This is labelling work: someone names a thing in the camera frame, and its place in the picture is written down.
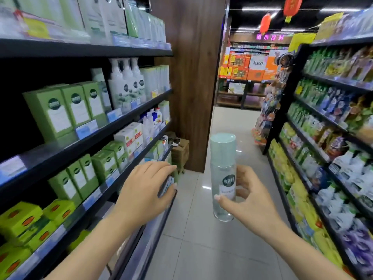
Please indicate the person's left hand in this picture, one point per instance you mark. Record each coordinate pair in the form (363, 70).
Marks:
(140, 198)

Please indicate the person's right hand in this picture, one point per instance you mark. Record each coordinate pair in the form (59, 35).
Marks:
(256, 207)

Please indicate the person's right middle finger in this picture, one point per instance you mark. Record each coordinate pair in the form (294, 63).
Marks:
(241, 192)

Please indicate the person's left thumb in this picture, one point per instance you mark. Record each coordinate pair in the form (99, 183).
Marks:
(167, 199)

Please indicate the person's right thumb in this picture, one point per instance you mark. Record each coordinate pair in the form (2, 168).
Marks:
(227, 205)

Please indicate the clear bottle pale green cap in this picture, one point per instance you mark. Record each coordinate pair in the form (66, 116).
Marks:
(223, 160)

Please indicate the person's right forearm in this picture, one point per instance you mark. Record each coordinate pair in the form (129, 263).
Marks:
(303, 256)

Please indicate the person's left forearm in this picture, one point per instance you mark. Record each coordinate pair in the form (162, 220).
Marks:
(93, 250)

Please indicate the brown cardboard box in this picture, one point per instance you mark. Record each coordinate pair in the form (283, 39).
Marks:
(180, 154)

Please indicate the group of pale green cartons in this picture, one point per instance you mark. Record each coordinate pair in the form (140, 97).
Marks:
(158, 150)

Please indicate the row of yellow green packets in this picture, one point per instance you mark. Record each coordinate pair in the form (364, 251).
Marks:
(300, 195)

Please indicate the row of pale blue price tags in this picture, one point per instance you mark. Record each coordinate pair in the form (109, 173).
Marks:
(109, 179)
(86, 129)
(140, 42)

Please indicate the small green box dark label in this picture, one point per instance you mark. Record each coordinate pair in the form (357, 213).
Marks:
(118, 151)
(80, 177)
(89, 169)
(103, 164)
(64, 186)

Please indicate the white box red label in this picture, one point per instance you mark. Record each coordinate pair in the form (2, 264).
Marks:
(126, 141)
(137, 132)

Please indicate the cluster of small white bottles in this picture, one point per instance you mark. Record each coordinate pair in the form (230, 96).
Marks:
(151, 122)

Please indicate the hanging rack of small goods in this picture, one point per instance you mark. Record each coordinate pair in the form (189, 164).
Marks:
(271, 113)

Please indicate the wooden display table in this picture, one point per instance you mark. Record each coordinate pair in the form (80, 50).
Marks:
(233, 99)

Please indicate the lime box orange oval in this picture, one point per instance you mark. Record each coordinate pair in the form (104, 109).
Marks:
(19, 218)
(78, 239)
(13, 259)
(59, 211)
(42, 234)

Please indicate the row of white purple packets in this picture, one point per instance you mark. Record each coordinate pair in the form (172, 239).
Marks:
(346, 195)

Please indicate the black shelving unit with snacks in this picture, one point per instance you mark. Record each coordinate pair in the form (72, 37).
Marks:
(291, 84)

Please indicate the row of whitish green cartons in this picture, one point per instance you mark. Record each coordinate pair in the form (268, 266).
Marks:
(156, 80)

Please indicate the row of mixed snack bags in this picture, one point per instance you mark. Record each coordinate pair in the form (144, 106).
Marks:
(329, 107)

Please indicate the white spray bottle dark label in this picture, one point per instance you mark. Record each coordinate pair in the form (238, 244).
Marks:
(131, 81)
(118, 87)
(140, 80)

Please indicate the large green box dark label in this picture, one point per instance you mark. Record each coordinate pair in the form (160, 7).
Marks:
(48, 113)
(77, 104)
(94, 100)

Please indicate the black shelving unit with cosmetics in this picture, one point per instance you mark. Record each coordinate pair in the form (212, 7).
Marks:
(52, 156)

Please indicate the stack of orange boxes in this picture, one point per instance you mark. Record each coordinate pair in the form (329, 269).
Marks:
(237, 67)

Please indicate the white handwritten sign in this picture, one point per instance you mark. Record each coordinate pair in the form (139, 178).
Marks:
(258, 62)

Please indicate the brown wooden pillar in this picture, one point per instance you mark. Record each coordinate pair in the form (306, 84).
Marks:
(192, 69)

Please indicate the distant shelf of goods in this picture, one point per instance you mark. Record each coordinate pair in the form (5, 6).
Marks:
(253, 48)

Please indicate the row of green snack bags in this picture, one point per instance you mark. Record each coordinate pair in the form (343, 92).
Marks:
(316, 59)

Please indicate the pink neon sign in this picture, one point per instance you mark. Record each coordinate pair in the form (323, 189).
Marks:
(269, 37)

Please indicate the yellow hanging sign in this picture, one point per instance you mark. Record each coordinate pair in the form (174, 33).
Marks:
(301, 42)
(329, 26)

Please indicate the red paper lantern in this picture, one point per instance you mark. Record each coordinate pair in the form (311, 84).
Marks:
(293, 7)
(265, 23)

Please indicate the row of green sachet packs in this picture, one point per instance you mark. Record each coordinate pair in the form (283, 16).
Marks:
(145, 24)

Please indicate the long ceiling light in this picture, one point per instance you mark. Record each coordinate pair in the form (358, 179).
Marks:
(260, 9)
(339, 10)

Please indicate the tall white carton dark label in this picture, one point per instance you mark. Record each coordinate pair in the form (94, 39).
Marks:
(118, 17)
(93, 20)

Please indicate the row of pale green boxes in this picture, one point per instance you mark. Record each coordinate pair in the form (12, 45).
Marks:
(43, 17)

